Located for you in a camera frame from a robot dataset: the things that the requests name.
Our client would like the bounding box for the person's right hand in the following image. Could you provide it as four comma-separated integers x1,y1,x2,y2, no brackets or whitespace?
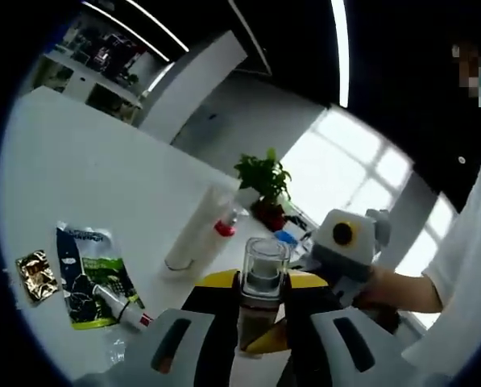
355,277,402,334

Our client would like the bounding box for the large white skincare tube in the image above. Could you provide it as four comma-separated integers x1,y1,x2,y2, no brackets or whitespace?
164,185,241,270

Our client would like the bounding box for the green potted plant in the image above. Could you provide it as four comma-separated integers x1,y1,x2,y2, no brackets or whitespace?
234,148,293,202

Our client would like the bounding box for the tall white pump skincare bottle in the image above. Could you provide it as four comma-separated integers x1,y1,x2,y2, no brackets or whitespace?
193,206,250,275

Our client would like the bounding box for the gold foil skincare sachet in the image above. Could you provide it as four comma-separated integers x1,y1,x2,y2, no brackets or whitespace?
15,249,60,306

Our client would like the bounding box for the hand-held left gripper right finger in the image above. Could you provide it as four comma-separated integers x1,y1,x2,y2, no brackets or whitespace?
280,272,418,387

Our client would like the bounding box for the green black skincare sachet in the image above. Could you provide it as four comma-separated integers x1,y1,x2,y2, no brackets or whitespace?
56,220,145,331

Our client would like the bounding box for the blue tissue box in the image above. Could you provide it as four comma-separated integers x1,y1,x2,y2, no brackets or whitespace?
274,228,302,248

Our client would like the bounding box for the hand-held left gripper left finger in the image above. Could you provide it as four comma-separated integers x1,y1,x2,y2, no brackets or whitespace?
143,269,243,387

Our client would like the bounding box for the dark red pot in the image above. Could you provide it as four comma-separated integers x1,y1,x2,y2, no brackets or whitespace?
250,196,288,231

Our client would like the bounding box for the small white skincare bottle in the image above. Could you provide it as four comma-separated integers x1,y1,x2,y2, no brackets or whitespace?
238,236,292,354
97,284,155,330

